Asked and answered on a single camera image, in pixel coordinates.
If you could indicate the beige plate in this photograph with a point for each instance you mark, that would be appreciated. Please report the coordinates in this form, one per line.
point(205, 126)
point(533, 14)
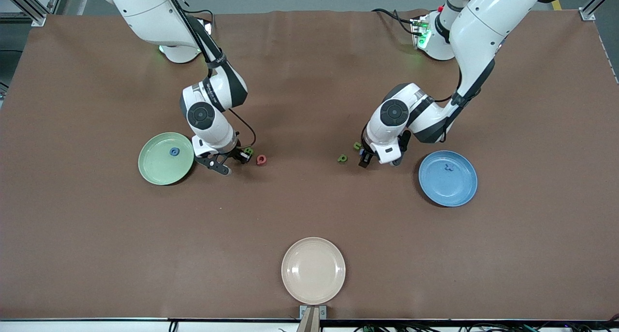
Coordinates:
point(313, 270)

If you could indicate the pink-red letter Q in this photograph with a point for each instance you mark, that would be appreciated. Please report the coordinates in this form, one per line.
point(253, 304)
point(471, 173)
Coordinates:
point(261, 159)

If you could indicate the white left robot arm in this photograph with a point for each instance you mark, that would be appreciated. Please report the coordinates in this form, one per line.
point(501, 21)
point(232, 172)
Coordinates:
point(488, 18)

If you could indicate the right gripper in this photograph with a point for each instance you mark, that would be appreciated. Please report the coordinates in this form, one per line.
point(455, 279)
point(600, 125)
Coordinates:
point(239, 153)

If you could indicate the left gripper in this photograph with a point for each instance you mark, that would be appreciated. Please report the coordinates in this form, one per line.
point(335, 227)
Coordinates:
point(366, 159)

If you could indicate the blue plate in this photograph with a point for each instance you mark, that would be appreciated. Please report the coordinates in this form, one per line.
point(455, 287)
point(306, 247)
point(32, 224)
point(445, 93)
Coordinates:
point(448, 184)

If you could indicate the brown table cover sheet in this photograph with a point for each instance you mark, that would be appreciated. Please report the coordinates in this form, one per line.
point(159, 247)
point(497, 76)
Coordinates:
point(309, 211)

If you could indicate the white table edge rail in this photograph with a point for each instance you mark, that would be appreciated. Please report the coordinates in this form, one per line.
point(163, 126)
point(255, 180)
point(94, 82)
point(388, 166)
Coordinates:
point(96, 326)

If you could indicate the camera stand bracket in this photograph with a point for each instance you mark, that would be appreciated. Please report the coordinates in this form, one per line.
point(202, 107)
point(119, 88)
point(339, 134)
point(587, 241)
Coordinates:
point(313, 322)

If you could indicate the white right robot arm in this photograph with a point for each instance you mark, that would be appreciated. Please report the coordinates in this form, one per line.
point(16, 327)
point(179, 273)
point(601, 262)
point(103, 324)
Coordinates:
point(150, 13)

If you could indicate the light green plate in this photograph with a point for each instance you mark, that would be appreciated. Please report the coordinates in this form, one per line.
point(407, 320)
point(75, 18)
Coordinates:
point(162, 165)

